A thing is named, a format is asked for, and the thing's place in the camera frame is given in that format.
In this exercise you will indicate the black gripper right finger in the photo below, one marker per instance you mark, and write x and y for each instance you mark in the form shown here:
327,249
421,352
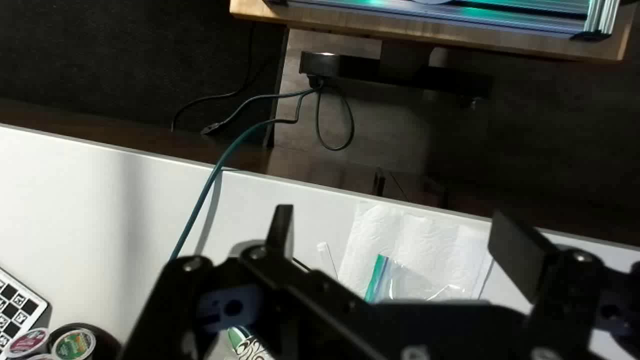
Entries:
567,300

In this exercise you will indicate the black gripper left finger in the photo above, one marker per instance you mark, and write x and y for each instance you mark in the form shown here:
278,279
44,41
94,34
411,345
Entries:
201,300

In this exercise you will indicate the green lid coffee pod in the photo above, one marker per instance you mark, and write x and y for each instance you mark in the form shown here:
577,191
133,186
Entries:
71,345

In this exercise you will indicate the red lid coffee pod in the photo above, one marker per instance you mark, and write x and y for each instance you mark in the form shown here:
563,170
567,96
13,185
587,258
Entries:
27,342

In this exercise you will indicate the light wooden table top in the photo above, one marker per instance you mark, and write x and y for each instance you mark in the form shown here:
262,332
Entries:
401,34

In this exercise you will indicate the clear zip bag green seal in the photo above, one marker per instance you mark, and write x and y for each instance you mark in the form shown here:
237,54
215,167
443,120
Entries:
412,281

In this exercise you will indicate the black stereo camera bar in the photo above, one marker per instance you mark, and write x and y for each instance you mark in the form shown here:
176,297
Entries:
401,73

